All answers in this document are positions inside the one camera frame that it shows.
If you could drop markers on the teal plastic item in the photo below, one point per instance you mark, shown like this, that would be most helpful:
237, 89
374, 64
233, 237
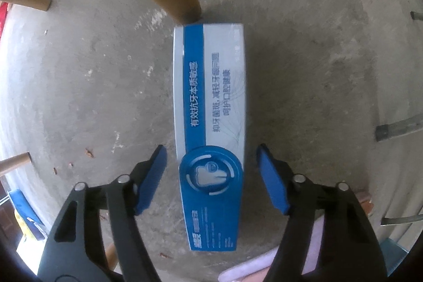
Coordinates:
398, 254

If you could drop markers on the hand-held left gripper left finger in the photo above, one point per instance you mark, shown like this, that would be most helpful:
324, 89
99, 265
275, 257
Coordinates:
150, 183

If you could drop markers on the blue and yellow packet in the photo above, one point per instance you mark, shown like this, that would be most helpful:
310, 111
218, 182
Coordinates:
26, 216

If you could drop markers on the red cloth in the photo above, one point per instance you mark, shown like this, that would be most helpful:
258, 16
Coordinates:
2, 19

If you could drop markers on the blue and white toothpaste box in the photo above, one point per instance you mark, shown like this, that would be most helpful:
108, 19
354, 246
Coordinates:
211, 97

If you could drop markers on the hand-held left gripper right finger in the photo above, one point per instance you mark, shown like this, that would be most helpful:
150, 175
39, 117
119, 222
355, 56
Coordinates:
272, 179

